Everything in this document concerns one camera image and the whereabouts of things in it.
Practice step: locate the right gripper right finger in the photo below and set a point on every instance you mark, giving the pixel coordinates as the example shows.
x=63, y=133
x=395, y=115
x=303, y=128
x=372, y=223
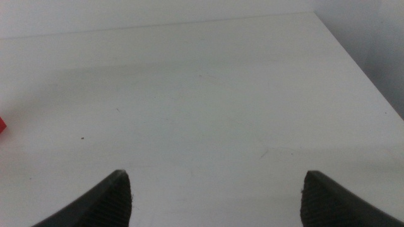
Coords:
x=325, y=205

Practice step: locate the red cube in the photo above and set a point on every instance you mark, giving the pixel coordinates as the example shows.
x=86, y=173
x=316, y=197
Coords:
x=2, y=125

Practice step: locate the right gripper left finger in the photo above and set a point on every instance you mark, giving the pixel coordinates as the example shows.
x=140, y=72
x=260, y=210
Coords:
x=104, y=205

